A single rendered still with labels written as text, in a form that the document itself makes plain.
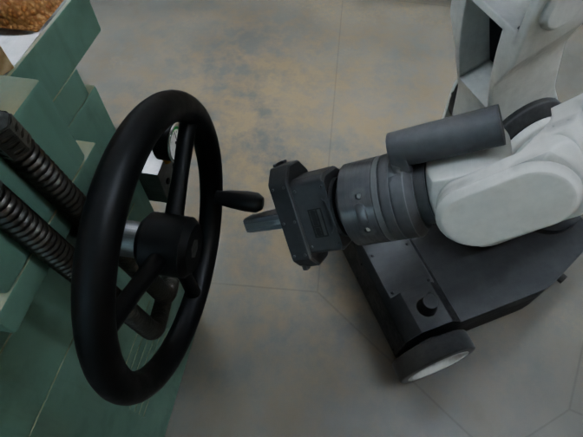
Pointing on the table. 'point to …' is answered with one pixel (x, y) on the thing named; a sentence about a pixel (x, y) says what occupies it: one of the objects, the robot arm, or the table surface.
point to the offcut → (4, 62)
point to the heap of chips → (26, 13)
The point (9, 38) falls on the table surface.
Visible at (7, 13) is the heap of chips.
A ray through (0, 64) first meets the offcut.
